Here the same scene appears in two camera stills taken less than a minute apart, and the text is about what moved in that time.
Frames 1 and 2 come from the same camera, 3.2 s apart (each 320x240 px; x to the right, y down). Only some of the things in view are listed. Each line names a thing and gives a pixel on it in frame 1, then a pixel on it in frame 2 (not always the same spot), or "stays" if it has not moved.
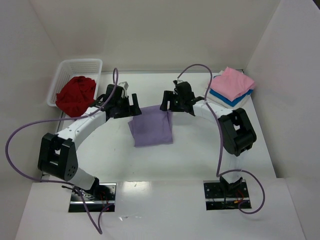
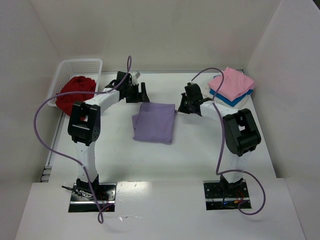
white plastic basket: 68,70 stays
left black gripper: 130,107 -> 136,93
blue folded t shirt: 233,103 stays
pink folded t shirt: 232,84 stays
